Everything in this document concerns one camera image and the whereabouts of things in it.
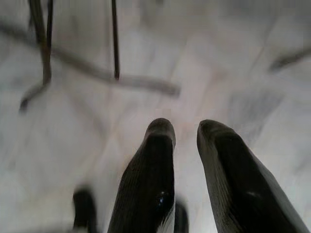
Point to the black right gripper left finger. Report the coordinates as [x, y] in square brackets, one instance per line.
[150, 174]

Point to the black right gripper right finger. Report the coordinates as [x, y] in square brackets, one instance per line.
[238, 184]

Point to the black robot foot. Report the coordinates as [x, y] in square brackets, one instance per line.
[85, 208]

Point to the marble-top folding table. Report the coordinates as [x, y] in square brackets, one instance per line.
[46, 60]

